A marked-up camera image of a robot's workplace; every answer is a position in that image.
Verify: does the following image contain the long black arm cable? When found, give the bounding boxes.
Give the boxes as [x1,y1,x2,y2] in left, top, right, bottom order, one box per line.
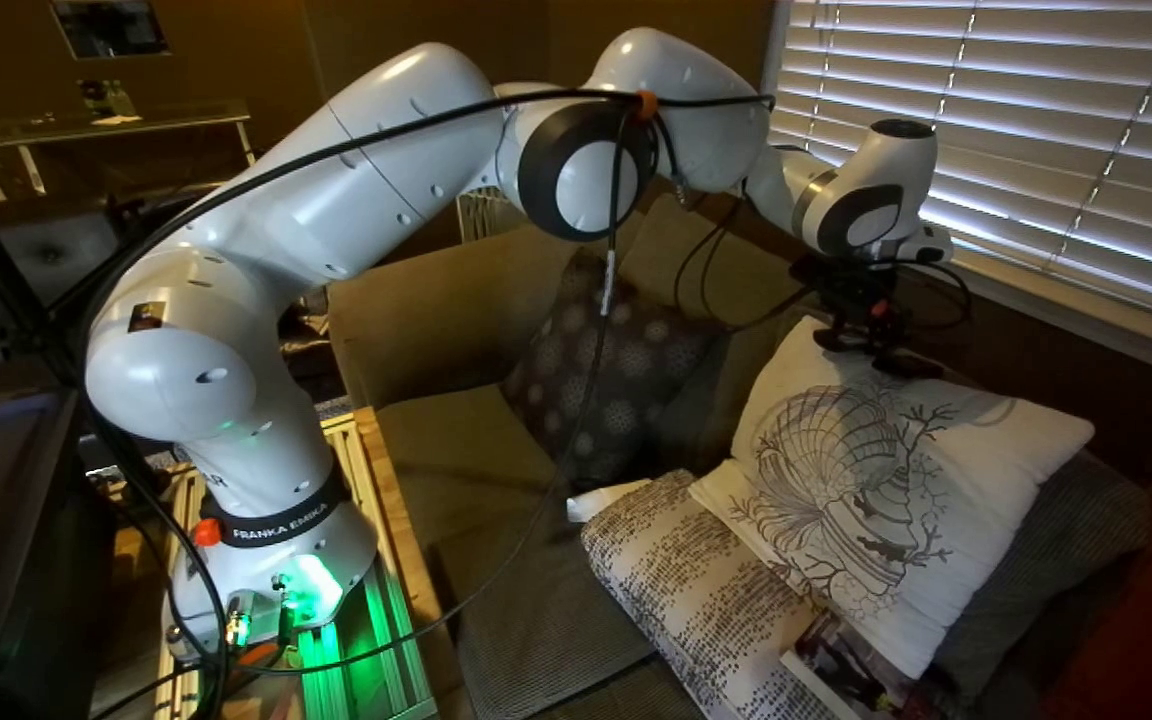
[66,83,783,404]

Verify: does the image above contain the paperback book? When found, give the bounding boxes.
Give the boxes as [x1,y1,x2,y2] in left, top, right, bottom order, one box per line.
[779,613,935,720]

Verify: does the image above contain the white window blinds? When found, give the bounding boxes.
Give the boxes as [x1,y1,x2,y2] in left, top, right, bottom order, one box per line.
[770,0,1152,337]

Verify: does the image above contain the white shell print pillow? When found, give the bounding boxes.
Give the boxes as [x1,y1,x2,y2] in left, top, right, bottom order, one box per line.
[688,313,1100,684]

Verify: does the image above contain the dark snowflake pattern pillow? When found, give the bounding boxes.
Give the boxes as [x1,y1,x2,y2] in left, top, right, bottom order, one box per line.
[500,244,736,491]

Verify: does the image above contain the wall shelf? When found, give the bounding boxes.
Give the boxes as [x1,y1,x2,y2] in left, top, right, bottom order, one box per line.
[0,109,260,201]

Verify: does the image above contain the white black dotted pillow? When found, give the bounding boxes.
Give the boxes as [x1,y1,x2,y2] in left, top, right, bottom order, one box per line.
[579,466,929,720]

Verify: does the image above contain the red blanket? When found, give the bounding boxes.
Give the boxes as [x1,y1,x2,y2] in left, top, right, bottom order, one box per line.
[1036,445,1152,720]

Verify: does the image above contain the grey blanket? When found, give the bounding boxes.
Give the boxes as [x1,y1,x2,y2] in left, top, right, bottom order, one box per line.
[929,451,1152,720]

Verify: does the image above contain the dark framed picture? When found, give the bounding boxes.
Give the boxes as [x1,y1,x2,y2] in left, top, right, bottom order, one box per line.
[50,0,171,59]

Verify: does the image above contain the beige fabric sofa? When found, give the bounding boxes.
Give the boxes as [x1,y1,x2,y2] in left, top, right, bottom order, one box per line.
[328,196,1152,720]

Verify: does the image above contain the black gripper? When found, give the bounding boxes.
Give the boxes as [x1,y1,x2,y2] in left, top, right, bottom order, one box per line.
[809,256,925,374]

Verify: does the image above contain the wooden window sill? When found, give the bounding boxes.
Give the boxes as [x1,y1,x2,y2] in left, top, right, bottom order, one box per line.
[922,237,1152,393]

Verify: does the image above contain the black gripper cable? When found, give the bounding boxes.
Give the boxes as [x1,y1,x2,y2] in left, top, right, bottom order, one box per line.
[672,196,975,338]

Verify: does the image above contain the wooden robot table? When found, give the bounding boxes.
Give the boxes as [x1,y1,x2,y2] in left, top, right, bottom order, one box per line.
[151,404,470,720]

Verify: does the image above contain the black monitor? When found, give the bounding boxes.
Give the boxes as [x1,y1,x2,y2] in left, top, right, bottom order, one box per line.
[0,384,87,699]

